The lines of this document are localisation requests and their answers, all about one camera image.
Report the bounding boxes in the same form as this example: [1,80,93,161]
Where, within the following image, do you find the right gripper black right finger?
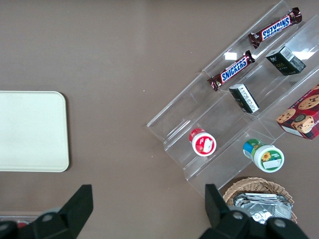
[199,184,312,239]

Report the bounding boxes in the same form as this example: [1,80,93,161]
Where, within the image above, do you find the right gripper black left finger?
[0,184,94,239]

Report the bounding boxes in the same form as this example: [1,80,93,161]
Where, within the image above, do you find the small tan wicker basket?
[222,177,298,225]

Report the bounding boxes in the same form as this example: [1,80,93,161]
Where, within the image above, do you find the white rectangular plastic tray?
[0,91,70,173]

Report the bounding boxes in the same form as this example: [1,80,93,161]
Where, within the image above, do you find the silver foil packet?
[233,192,293,225]

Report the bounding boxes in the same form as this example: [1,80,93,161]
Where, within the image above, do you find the clear plastic container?
[0,215,38,228]

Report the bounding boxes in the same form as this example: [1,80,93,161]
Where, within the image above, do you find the red-lidded small jar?
[188,127,217,157]

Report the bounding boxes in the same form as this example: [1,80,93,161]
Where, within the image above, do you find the green-lidded sunflower jar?
[243,138,285,173]

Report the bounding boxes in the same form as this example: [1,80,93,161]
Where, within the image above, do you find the clear acrylic tiered display stand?
[146,0,319,200]

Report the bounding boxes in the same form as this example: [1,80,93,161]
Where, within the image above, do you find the black small carton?
[228,83,260,115]

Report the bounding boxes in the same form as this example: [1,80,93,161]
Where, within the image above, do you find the red chocolate chip cookie box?
[276,84,319,141]

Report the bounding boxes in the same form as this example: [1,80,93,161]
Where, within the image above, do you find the Snickers chocolate bar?
[248,7,303,49]
[207,50,256,92]

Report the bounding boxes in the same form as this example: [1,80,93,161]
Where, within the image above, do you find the dark green small carton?
[265,45,307,76]

